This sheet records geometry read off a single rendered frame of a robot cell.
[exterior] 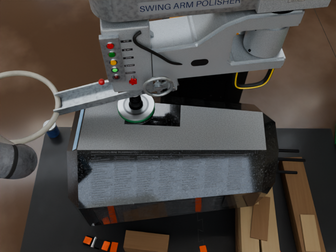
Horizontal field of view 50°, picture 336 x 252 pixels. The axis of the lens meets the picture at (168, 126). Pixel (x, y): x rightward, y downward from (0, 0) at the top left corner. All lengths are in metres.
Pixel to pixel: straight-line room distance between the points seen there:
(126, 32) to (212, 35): 0.38
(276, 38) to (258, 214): 1.26
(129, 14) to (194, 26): 0.37
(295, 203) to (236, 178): 0.83
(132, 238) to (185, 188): 0.68
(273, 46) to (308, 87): 1.78
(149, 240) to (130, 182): 0.63
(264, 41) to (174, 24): 0.42
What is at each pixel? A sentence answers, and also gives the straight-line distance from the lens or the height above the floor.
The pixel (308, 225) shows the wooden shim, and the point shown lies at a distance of 2.76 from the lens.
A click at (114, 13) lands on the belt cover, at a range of 1.45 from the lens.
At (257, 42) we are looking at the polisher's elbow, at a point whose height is 1.39.
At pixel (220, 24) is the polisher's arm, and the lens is 1.61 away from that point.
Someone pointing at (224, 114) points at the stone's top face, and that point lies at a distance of 2.11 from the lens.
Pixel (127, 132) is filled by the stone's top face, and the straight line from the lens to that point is 2.04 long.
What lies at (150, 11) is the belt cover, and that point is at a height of 1.66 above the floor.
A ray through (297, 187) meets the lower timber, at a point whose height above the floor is 0.12.
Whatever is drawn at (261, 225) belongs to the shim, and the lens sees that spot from 2.54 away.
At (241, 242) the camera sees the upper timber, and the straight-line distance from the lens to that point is 2.49.
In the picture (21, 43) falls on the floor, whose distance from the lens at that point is 3.92.
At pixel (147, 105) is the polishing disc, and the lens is 2.09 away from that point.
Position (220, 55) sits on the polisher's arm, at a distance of 1.72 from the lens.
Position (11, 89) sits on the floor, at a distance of 3.57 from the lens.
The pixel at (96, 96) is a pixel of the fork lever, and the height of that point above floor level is 1.01.
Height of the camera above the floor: 2.62
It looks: 59 degrees down
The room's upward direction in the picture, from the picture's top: straight up
